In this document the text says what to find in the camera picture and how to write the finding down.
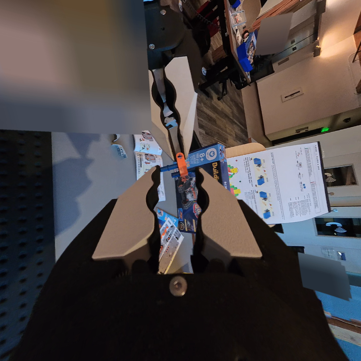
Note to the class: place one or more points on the open white instruction booklet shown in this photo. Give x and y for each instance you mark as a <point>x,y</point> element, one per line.
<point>146,158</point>

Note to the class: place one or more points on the blue storage bins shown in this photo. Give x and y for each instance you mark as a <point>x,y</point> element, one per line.
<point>245,56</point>

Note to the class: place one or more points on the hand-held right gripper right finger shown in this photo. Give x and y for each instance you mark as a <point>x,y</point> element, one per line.
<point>228,225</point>

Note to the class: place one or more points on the blue booklet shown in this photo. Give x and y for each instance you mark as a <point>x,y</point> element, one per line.
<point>165,217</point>

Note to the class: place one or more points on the sticker sheet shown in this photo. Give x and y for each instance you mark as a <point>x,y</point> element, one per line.
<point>169,242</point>

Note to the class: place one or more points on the orange toy connector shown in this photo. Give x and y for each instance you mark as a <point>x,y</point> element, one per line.
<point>182,163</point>

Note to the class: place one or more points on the printed instruction sheet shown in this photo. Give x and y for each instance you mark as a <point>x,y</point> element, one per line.
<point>282,183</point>

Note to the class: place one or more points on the grey desk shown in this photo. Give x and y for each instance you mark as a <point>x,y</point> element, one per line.
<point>107,174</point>

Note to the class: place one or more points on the long background workbench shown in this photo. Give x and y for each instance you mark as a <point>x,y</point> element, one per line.
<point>234,42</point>

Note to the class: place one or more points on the blue robot kit box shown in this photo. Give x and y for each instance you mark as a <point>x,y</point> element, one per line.
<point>214,160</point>

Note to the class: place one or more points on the grey toy parts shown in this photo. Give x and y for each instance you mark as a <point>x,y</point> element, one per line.
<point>120,151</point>

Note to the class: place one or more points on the white wall sign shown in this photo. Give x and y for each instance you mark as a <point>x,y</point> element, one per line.
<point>292,95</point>

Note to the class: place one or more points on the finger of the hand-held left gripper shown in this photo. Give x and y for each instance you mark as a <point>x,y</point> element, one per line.
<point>186,98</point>
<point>158,121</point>

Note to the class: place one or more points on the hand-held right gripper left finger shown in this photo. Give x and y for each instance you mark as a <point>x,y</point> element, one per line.
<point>127,225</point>

